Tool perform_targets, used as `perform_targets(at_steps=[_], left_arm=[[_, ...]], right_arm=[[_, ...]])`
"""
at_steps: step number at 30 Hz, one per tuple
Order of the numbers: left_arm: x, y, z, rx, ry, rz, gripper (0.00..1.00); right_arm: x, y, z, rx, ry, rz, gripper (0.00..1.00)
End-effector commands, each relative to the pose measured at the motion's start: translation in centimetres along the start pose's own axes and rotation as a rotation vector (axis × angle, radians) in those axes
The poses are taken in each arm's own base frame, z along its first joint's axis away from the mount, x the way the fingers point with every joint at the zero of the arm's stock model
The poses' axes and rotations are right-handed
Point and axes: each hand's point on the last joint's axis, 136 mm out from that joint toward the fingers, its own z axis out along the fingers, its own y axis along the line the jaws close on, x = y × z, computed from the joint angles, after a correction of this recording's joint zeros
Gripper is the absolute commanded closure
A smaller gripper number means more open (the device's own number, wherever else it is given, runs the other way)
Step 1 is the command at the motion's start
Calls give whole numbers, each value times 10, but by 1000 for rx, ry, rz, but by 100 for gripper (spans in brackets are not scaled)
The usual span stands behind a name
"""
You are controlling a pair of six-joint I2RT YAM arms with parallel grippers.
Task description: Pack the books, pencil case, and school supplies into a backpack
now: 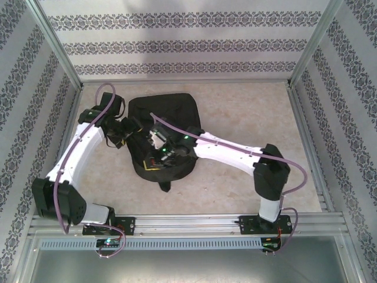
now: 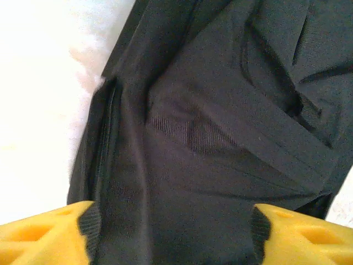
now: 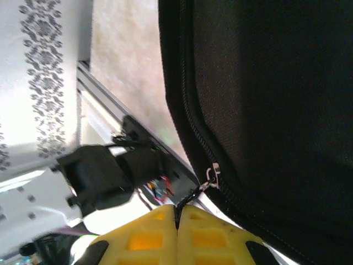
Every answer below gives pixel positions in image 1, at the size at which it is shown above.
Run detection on aluminium back rail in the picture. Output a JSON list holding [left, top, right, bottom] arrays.
[[79, 78, 292, 87]]

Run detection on slotted grey cable duct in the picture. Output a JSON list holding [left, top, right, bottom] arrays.
[[39, 238, 263, 251]]

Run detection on left aluminium side rail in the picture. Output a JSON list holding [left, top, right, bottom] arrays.
[[41, 85, 85, 216]]

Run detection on left aluminium frame post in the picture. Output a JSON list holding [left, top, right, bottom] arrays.
[[31, 0, 83, 89]]

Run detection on right aluminium frame post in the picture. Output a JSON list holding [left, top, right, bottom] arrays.
[[287, 0, 345, 89]]

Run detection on purple cable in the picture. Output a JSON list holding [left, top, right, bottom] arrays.
[[54, 83, 126, 260], [150, 111, 309, 254]]

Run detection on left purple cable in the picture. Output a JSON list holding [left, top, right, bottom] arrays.
[[54, 83, 126, 260]]

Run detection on aluminium frame post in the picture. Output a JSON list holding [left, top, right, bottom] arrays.
[[287, 0, 345, 89], [31, 0, 83, 89]]

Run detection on left controller board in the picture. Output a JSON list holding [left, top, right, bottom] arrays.
[[96, 239, 121, 248]]

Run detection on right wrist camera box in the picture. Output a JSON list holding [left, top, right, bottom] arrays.
[[148, 123, 170, 149]]

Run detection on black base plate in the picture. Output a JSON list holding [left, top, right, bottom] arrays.
[[82, 217, 136, 236], [239, 215, 294, 235]]

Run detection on black backpack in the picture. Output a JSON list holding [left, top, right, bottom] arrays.
[[127, 93, 206, 193]]

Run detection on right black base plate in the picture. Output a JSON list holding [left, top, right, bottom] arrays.
[[239, 215, 294, 235]]

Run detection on right aluminium side rail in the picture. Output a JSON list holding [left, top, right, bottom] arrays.
[[287, 85, 335, 212]]

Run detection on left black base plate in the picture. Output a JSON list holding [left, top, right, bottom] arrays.
[[82, 217, 136, 236]]

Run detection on grey metal shelf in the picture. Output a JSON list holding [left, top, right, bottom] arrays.
[[17, 247, 363, 283]]

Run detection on aluminium mounting rail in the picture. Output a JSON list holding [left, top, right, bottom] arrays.
[[29, 214, 346, 236]]

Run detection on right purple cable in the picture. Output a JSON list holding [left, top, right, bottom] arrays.
[[150, 111, 309, 254]]

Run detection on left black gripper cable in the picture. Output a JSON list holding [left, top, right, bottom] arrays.
[[105, 134, 124, 150]]

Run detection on aluminium side rail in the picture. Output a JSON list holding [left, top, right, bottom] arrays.
[[287, 85, 335, 212], [41, 85, 85, 216]]

